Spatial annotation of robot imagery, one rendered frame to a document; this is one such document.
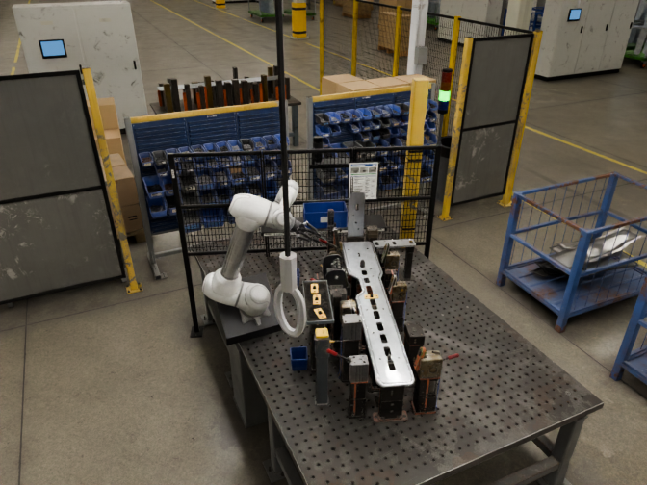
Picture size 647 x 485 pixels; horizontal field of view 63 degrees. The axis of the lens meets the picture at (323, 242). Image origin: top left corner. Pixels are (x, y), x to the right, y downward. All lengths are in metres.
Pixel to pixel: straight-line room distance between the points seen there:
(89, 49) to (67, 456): 6.73
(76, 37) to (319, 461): 7.79
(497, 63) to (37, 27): 6.49
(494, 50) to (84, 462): 5.09
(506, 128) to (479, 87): 0.71
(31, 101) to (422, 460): 3.59
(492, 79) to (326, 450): 4.43
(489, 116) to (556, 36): 7.65
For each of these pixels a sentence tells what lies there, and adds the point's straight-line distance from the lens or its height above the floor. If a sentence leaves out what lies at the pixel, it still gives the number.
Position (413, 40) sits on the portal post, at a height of 1.64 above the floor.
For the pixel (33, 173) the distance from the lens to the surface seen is 4.71.
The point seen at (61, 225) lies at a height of 0.77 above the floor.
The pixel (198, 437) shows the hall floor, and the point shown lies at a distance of 3.76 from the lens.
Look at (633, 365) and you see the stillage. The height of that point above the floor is 0.16.
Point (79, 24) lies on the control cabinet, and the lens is 9.29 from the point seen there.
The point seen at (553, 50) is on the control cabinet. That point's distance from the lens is 13.75.
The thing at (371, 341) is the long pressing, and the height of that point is 1.00.
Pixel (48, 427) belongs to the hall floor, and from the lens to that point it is 4.14.
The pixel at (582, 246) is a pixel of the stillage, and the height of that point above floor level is 0.82.
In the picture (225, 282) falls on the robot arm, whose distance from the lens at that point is 3.02.
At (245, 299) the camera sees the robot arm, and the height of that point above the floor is 1.03.
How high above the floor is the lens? 2.80
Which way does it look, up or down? 30 degrees down
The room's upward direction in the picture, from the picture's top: straight up
